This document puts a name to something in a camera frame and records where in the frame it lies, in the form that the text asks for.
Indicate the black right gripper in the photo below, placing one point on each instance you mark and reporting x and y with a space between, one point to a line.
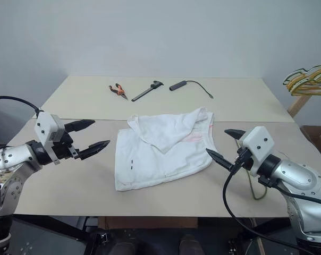
244 159

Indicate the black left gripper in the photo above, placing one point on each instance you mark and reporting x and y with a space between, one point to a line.
64 151

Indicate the white shorts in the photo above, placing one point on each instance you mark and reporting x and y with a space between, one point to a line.
150 159

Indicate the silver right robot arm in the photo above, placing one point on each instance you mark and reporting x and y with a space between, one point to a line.
301 172

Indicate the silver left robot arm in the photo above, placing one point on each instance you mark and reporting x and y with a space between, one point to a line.
11 156

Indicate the black caliper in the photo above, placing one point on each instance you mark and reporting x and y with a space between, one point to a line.
144 93

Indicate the brown cardboard box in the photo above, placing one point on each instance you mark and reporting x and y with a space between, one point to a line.
317 135

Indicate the black case with white dots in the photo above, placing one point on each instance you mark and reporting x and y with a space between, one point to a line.
43 239
229 239

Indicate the bundle of wooden hangers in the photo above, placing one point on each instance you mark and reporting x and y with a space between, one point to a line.
306 79

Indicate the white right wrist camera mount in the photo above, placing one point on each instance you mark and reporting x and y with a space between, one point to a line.
258 140

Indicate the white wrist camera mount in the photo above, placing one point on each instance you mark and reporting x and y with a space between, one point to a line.
258 140
45 125

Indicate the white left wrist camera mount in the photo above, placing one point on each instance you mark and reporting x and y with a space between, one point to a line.
45 125

